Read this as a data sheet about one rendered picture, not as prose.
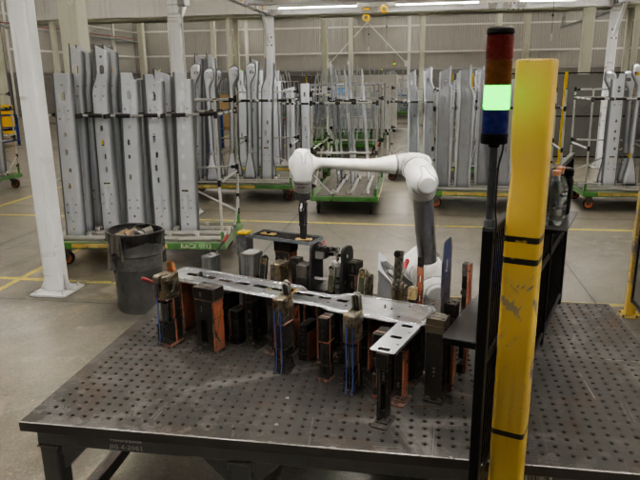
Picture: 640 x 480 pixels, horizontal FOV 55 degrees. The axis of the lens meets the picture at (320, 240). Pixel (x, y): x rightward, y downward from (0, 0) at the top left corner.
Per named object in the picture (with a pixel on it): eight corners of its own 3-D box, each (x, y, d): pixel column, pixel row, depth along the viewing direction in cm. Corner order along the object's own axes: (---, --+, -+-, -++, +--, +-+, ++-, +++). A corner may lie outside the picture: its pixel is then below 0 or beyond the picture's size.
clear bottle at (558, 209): (541, 226, 222) (546, 170, 216) (544, 222, 227) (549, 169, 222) (560, 228, 219) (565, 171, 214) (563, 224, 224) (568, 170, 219)
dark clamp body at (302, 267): (291, 338, 308) (290, 265, 298) (304, 329, 319) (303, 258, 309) (310, 342, 303) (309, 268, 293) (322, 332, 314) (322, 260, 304)
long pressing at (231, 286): (156, 279, 307) (156, 276, 307) (186, 268, 327) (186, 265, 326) (421, 329, 244) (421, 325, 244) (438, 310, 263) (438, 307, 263)
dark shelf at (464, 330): (440, 344, 227) (441, 336, 227) (495, 275, 304) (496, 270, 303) (501, 355, 217) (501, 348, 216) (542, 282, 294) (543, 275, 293)
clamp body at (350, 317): (335, 393, 253) (335, 314, 244) (348, 381, 263) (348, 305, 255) (355, 398, 249) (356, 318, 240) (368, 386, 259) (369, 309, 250)
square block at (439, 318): (422, 401, 246) (425, 317, 237) (429, 392, 253) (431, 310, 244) (441, 406, 242) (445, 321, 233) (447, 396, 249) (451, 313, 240)
